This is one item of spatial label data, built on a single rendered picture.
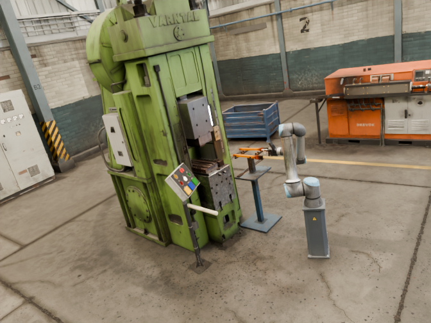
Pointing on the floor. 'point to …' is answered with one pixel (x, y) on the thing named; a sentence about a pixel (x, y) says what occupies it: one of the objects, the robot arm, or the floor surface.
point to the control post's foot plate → (199, 266)
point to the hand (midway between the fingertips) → (262, 149)
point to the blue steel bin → (252, 120)
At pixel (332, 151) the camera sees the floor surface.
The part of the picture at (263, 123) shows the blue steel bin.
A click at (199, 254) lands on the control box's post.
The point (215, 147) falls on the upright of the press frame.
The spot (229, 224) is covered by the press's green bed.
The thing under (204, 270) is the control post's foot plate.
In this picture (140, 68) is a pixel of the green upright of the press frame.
